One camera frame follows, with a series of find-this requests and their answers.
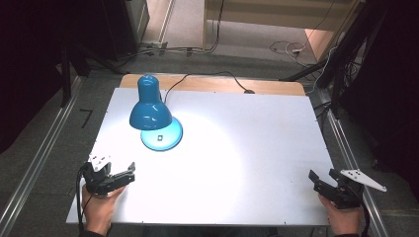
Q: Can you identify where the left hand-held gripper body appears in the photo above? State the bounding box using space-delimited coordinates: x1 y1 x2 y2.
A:
81 153 115 198

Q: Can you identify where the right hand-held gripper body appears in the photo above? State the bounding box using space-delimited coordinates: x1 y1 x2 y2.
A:
324 168 388 210

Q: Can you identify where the blue desk lamp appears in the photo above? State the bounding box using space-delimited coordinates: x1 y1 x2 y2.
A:
128 74 184 153

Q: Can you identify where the person's right hand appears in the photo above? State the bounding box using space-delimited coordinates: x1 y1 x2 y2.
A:
317 193 363 237

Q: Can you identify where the person's left hand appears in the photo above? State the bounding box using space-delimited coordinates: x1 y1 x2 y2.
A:
81 183 128 237

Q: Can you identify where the dark curtain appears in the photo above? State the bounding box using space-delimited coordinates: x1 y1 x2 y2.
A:
339 0 419 192
0 0 113 155

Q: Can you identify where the grey power strip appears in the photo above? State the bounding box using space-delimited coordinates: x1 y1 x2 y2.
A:
140 40 170 51

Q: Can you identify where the black cabinet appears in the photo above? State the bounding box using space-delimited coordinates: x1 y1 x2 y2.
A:
95 0 151 63

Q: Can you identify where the light wooden furniture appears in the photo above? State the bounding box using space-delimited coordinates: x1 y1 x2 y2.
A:
203 0 366 62

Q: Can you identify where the aluminium floor rail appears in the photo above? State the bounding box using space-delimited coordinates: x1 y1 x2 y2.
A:
315 88 390 237
0 75 85 237

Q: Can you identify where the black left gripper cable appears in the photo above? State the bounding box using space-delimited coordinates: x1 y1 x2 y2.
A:
75 163 90 234

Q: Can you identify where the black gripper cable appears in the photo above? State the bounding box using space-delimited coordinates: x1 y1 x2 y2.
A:
360 197 372 237
75 163 90 234

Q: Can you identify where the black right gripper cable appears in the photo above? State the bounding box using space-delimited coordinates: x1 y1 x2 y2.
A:
360 197 372 237

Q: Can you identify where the black metal stand with cables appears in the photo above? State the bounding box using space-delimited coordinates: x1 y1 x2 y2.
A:
279 0 393 119

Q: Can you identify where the black lamp cable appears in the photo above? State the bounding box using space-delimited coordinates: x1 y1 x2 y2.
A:
163 70 256 104

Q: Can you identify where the white floor cable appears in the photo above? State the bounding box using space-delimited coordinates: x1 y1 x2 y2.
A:
269 39 309 65

